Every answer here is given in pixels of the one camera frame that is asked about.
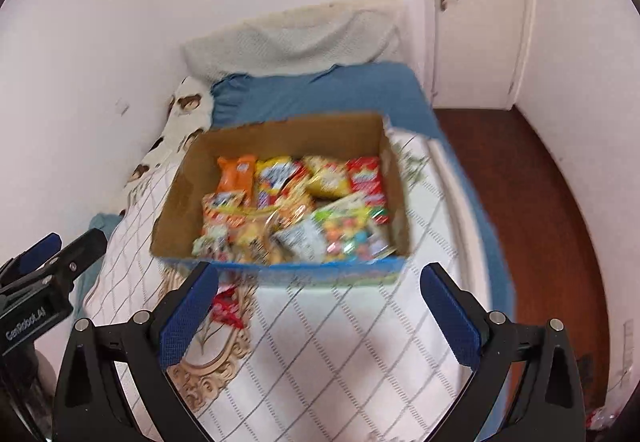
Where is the light blue cloth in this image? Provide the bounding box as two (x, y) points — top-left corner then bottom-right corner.
(75, 214), (126, 303)

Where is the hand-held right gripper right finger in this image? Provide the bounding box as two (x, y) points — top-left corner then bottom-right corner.
(420, 263), (586, 442)

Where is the pile of mixed snacks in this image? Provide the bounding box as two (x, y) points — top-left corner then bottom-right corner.
(192, 154), (398, 265)

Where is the small yellow snack packet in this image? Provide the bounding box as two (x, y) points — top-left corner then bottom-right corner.
(303, 156), (351, 199)

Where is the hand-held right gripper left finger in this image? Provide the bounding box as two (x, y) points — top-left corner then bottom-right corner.
(52, 262), (221, 442)

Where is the white door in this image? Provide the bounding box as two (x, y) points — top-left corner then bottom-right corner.
(425, 0), (531, 111)

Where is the orange snack packet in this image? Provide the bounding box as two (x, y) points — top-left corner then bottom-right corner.
(217, 156), (258, 207)

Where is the white checked quilt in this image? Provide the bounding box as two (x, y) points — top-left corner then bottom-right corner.
(82, 127), (506, 442)

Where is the small red snack packet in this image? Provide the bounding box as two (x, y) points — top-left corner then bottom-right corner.
(212, 286), (247, 329)

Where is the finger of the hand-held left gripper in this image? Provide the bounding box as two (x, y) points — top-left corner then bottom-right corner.
(0, 232), (62, 281)
(29, 228), (109, 283)

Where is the large red snack packet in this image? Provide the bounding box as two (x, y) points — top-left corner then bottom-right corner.
(346, 157), (390, 223)

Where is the blue bed sheet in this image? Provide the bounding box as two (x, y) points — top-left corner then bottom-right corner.
(210, 62), (518, 323)

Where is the brown cardboard box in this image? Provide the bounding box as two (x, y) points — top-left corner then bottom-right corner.
(150, 112), (412, 287)

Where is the bear print pillow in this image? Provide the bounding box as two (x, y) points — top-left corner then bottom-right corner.
(120, 76), (213, 217)

